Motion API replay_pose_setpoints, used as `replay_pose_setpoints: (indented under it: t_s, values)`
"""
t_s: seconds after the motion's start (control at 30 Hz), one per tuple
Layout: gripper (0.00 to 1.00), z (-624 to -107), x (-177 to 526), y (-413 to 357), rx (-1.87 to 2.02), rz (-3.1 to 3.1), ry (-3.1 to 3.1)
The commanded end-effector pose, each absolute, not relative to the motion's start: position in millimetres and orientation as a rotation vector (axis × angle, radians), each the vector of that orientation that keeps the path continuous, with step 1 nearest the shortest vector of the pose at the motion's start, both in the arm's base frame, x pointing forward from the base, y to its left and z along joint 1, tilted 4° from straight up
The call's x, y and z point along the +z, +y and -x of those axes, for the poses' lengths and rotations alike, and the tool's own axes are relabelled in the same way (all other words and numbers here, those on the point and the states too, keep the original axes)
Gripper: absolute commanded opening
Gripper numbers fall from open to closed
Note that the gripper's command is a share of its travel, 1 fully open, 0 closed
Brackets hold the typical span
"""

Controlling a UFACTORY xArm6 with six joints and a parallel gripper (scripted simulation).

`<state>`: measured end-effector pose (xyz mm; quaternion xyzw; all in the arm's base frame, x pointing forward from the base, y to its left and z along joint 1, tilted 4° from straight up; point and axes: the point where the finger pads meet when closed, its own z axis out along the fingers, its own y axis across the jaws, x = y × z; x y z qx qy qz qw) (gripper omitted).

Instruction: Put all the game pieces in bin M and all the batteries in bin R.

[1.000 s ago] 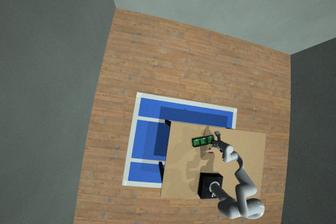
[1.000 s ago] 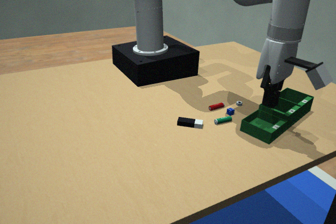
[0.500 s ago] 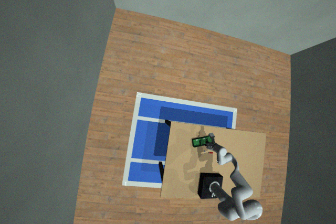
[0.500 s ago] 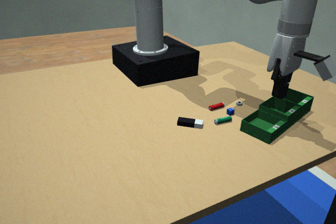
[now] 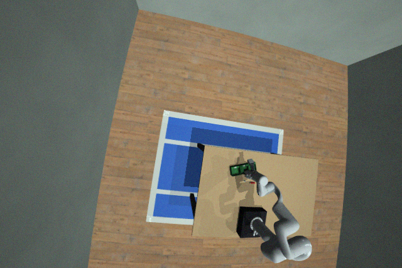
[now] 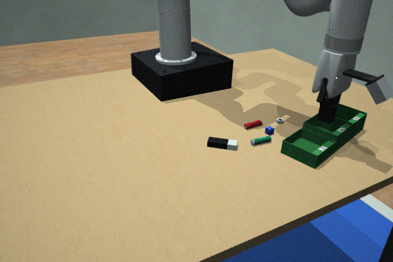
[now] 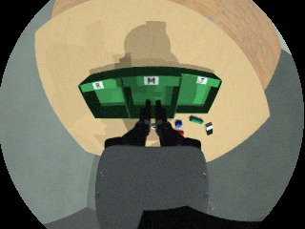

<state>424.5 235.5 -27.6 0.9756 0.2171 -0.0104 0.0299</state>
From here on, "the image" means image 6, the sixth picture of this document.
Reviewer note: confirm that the blue die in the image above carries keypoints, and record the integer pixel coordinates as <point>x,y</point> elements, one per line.
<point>269,130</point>

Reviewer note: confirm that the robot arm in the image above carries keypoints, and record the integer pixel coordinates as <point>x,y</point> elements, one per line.
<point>345,33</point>

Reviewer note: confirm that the green battery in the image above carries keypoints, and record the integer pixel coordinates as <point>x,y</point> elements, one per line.
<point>260,140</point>

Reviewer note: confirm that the red battery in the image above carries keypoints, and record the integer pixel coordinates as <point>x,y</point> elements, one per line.
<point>253,124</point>

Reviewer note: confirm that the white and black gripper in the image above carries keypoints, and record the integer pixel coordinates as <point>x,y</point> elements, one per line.
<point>330,81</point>

